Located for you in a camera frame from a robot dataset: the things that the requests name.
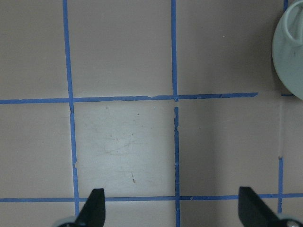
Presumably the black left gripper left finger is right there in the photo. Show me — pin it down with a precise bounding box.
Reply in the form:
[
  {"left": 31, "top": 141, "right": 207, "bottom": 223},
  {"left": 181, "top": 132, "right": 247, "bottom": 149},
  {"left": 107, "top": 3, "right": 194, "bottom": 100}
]
[{"left": 74, "top": 188, "right": 106, "bottom": 227}]

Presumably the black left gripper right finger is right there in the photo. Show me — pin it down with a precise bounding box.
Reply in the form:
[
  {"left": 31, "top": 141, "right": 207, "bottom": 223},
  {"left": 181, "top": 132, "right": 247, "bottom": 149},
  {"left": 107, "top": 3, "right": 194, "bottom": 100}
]
[{"left": 238, "top": 186, "right": 287, "bottom": 227}]

